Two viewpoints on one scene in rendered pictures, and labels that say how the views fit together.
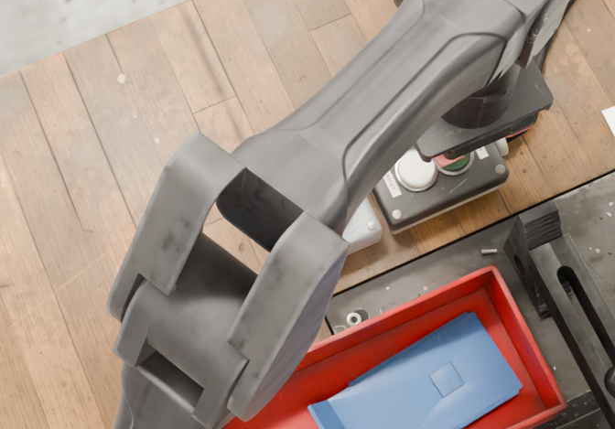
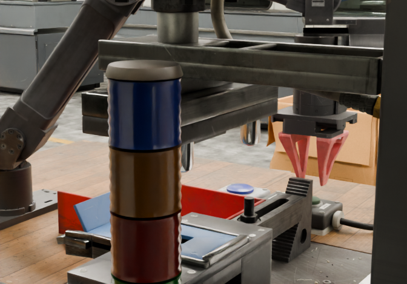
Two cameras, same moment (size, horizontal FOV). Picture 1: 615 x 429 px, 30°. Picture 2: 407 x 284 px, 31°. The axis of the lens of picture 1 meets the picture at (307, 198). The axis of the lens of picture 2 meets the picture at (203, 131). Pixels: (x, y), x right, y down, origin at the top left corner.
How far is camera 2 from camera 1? 105 cm
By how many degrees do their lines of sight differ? 67
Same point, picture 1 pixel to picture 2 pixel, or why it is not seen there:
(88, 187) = (185, 176)
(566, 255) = (294, 198)
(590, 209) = (347, 255)
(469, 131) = (296, 114)
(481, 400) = not seen: hidden behind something
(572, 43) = not seen: outside the picture
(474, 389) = not seen: hidden behind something
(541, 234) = (294, 192)
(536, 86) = (340, 117)
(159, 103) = (240, 178)
